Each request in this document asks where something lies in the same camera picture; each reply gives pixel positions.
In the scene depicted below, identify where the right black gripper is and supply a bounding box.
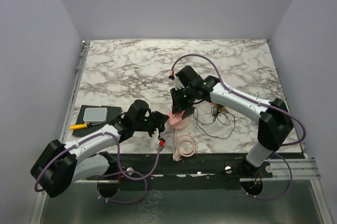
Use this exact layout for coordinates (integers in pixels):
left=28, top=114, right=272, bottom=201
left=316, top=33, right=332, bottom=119
left=170, top=85, right=195, bottom=114

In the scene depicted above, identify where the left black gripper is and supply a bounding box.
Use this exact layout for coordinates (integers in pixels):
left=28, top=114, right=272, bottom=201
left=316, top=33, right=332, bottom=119
left=134, top=111, right=169, bottom=139

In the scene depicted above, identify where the pink cube socket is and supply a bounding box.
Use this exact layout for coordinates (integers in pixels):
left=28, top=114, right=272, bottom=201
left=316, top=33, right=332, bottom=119
left=167, top=111, right=184, bottom=128

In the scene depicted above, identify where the pink round power hub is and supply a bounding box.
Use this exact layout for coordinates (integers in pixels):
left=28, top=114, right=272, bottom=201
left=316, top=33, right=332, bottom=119
left=171, top=118, right=190, bottom=131

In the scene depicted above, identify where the pink hub cable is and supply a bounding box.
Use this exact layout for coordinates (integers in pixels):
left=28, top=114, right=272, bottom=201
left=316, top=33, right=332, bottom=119
left=171, top=130, right=199, bottom=161

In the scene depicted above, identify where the orange power strip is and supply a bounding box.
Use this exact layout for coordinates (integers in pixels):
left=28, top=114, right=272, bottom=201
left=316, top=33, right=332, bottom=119
left=212, top=102, right=226, bottom=111

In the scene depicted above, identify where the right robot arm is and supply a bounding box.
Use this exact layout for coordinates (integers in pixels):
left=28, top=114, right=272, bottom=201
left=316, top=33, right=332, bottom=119
left=170, top=66, right=294, bottom=177

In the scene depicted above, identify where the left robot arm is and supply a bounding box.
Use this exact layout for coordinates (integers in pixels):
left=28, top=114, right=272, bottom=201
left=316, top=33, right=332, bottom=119
left=30, top=100, right=169, bottom=198

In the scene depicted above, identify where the black foam mat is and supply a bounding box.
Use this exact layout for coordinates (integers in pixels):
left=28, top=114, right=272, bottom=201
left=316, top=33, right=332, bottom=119
left=71, top=105, right=122, bottom=138

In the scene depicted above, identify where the grey white rectangular box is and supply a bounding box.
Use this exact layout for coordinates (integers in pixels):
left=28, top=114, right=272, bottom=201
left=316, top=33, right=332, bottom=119
left=83, top=107, right=108, bottom=123

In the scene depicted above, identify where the thin black cable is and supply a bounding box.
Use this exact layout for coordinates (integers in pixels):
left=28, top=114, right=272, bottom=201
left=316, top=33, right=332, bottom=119
left=192, top=105, right=236, bottom=139

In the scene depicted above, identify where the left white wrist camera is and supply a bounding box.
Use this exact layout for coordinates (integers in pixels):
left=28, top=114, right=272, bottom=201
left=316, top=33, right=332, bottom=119
left=151, top=129, right=166, bottom=152

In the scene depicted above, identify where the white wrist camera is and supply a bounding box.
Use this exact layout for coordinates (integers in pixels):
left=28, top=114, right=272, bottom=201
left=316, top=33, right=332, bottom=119
left=168, top=71, right=185, bottom=90
left=151, top=129, right=166, bottom=152

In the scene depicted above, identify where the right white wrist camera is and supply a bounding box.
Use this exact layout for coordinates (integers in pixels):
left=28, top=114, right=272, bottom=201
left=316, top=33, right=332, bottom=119
left=168, top=71, right=185, bottom=90

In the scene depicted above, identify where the black mounting base rail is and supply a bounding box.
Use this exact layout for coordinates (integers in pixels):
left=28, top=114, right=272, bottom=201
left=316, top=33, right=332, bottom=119
left=78, top=142, right=309, bottom=191

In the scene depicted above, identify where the aluminium frame rail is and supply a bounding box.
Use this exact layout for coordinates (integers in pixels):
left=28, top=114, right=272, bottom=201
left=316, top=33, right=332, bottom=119
left=31, top=152, right=333, bottom=223

